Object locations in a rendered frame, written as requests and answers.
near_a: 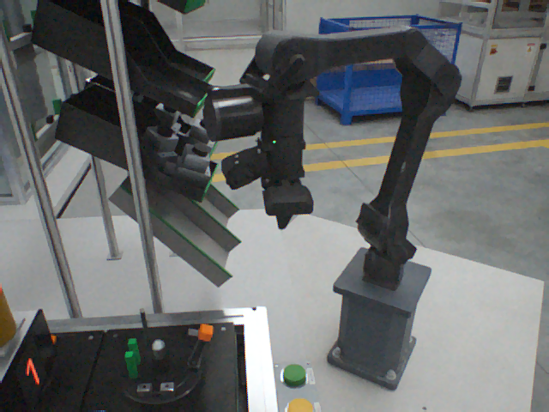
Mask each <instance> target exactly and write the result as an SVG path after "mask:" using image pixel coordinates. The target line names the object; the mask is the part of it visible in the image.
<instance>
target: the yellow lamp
mask: <svg viewBox="0 0 549 412"><path fill-rule="evenodd" d="M15 331H16V323H15V320H14V317H13V314H12V312H11V309H10V307H9V302H7V300H6V298H5V296H4V293H3V289H2V287H1V291H0V347H1V346H3V345H4V344H6V343H7V342H8V341H9V340H10V339H11V338H12V337H13V336H14V334H15Z"/></svg>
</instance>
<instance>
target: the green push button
mask: <svg viewBox="0 0 549 412"><path fill-rule="evenodd" d="M282 378H283V380H284V381H285V382H286V383H287V384H288V385H302V384H303V383H304V382H305V378H306V372H305V369H304V368H303V367H302V366H301V365H299V364H289V365H287V366H285V368H284V370H283V373H282Z"/></svg>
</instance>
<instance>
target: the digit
mask: <svg viewBox="0 0 549 412"><path fill-rule="evenodd" d="M15 376H16V377H17V380H18V382H19V384H20V387H21V390H22V392H23V394H24V397H25V398H26V399H27V403H28V405H29V408H30V409H31V411H32V408H33V406H34V403H35V401H36V399H37V396H38V394H39V390H40V388H41V386H42V384H43V382H44V380H45V376H46V373H45V368H44V366H43V363H42V360H41V358H40V356H39V351H38V349H37V346H36V343H35V341H34V339H33V336H31V338H30V340H29V342H28V344H27V346H26V348H25V350H24V352H23V355H22V357H21V359H20V361H19V363H18V365H17V367H16V369H15Z"/></svg>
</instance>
